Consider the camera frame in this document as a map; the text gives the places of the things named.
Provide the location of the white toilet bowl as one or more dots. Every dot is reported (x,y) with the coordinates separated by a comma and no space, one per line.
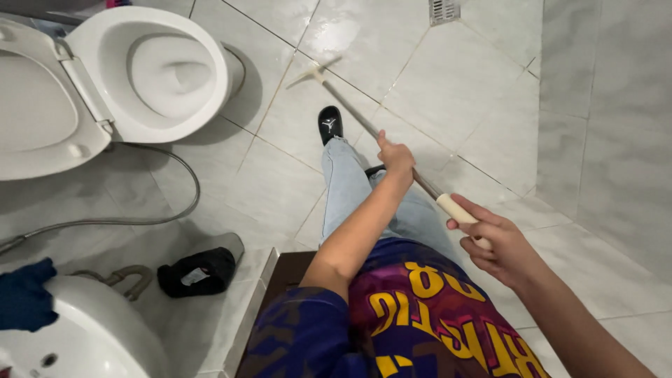
(152,73)

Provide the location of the black slipper with white logo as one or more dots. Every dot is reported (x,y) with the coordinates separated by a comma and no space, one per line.
(330,124)

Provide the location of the person's right hand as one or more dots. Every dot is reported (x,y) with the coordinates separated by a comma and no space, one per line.
(501,246)

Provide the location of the white toilet seat lid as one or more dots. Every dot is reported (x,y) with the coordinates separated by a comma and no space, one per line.
(39,105)

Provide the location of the purple printed shirt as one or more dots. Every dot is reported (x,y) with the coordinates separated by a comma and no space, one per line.
(399,320)

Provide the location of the grey sink drain pipe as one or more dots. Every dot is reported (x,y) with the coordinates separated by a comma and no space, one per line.
(123,278)

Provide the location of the black bottle with white label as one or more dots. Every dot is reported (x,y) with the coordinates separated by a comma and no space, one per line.
(199,272)

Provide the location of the dark blue cloth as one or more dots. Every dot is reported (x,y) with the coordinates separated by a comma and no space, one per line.
(26,294)

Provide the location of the light blue jeans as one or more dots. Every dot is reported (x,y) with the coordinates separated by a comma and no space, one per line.
(362,199)

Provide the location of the white wash basin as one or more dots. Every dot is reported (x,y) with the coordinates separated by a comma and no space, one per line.
(78,336)

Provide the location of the metal floor drain grate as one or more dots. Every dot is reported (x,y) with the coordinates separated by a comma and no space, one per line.
(444,10)

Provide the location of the person's left hand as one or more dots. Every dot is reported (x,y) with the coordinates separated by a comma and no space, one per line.
(397,157)

